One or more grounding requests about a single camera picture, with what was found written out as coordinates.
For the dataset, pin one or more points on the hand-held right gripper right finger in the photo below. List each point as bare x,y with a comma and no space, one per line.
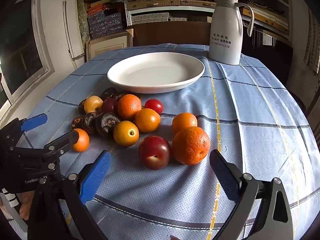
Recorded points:
223,177

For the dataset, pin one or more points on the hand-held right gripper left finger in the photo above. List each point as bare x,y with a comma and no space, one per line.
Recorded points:
96,177

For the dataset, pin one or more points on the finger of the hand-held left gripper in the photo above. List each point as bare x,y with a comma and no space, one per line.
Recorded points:
62,142
35,122

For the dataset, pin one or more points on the small mandarin orange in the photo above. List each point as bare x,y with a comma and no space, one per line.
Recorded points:
82,141

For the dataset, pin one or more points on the dark water chestnut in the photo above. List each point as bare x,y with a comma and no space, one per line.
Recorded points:
81,107
107,124
108,93
120,95
88,123
77,123

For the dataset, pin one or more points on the large orange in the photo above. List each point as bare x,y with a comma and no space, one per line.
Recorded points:
191,145

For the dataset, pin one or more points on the yellow plum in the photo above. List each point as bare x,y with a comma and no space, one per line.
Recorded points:
126,133
93,104

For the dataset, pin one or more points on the dark red plum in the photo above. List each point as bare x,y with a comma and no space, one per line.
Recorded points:
109,105

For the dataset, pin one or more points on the smooth orange plum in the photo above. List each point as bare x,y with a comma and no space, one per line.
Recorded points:
147,120

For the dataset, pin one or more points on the small red tomato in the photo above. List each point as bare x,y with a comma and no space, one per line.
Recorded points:
154,105

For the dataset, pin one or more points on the white plate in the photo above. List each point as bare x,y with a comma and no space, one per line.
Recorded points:
155,72

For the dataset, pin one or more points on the person's left hand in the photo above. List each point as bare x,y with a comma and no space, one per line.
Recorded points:
26,205

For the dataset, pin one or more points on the blue checked tablecloth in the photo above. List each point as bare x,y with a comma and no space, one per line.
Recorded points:
250,105

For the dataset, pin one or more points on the dark window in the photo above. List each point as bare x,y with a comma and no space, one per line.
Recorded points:
20,42

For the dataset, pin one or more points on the white door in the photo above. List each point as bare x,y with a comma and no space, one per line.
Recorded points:
70,30

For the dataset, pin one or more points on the framed wooden panel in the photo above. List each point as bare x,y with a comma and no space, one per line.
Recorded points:
107,45

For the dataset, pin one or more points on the green marble slab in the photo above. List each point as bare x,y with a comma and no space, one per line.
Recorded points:
82,17

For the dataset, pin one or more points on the stack of blue patterned boxes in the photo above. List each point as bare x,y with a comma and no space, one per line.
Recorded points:
105,22

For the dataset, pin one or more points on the white thermos jug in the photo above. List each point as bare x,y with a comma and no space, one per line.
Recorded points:
225,30

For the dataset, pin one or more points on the large cardboard box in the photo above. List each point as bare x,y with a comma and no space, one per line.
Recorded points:
170,32

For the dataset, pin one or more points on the beige curtain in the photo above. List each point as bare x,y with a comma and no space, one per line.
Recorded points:
312,42

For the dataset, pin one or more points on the white metal shelf rack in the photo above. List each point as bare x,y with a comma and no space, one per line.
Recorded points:
175,12

